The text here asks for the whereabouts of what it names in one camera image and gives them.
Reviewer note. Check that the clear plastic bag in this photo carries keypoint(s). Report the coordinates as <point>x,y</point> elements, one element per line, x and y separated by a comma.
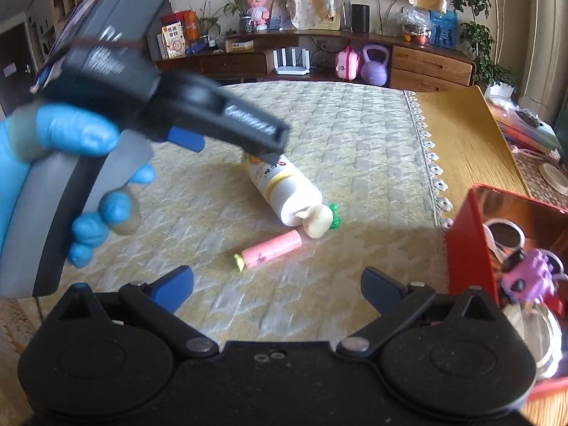
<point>412,26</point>

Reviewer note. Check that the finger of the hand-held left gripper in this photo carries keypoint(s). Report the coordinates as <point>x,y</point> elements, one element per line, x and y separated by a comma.
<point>268,156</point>
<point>185,138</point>

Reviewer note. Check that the pink tube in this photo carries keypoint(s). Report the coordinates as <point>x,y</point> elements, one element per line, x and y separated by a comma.
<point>270,250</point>

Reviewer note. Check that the person's left hand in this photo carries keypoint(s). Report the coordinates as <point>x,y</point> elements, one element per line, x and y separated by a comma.
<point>66,133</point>

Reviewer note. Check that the white sunglasses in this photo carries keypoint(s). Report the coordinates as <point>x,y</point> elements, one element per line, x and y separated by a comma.
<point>501,233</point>

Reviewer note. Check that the blue picture box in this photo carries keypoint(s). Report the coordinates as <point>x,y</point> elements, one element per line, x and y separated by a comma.
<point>443,30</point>

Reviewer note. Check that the white router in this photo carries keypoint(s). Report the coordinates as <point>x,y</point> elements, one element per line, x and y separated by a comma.
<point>290,64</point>

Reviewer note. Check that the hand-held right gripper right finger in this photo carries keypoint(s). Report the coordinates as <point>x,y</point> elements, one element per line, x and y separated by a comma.
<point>380,288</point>

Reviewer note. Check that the red tin box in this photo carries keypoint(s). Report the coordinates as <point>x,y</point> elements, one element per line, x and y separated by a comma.
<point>470,248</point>

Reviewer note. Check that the wooden sideboard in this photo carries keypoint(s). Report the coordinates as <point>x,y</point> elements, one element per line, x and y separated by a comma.
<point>426,64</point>

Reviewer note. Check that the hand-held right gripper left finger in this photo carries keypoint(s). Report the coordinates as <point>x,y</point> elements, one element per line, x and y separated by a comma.
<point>174,286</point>

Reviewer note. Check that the purple toy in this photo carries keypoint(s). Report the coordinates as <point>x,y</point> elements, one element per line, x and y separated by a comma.
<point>530,275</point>

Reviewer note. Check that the printed cardboard box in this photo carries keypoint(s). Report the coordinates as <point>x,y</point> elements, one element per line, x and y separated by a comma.
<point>173,42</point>

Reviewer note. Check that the orange box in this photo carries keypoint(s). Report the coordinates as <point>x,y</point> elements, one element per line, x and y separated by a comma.
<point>190,24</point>

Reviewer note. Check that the white round lid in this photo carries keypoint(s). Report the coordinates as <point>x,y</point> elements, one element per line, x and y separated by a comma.
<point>554,177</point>

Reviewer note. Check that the white plastic bottle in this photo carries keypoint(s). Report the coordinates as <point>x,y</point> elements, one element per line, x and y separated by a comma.
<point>279,186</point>

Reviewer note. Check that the potted tree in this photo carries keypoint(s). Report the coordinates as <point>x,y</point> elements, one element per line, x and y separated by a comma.
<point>479,22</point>

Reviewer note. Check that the yellow wood-grain table mat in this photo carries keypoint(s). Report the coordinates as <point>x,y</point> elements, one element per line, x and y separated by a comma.
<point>466,142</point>

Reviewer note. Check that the round metal lid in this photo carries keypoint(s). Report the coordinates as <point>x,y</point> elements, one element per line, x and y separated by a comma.
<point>537,337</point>

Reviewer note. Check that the stack of books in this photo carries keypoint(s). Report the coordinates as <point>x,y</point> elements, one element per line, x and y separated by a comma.
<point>523,124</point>

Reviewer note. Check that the beige lace tablecloth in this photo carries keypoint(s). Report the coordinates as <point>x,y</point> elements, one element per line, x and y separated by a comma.
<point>541,177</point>

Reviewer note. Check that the cream quilted mat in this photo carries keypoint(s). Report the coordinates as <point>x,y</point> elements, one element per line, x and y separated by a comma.
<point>355,142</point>

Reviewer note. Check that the black speaker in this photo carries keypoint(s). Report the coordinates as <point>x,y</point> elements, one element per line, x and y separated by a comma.
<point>360,18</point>

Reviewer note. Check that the small potted plant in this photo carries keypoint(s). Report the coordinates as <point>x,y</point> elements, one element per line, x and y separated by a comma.
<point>239,11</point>

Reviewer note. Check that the purple kettlebell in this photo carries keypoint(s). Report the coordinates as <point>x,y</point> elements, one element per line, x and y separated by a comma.
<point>375,69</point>

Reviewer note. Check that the pink toy suitcase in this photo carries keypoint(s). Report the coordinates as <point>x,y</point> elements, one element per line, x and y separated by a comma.
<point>347,65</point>

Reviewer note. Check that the white radish toy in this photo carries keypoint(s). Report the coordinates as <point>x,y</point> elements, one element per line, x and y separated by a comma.
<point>317,222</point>

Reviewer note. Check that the pink doll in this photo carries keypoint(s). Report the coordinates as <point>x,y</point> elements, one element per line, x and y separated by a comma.
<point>258,4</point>

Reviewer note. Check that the flat yellow box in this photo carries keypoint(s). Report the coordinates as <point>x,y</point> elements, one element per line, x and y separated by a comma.
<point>239,45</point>

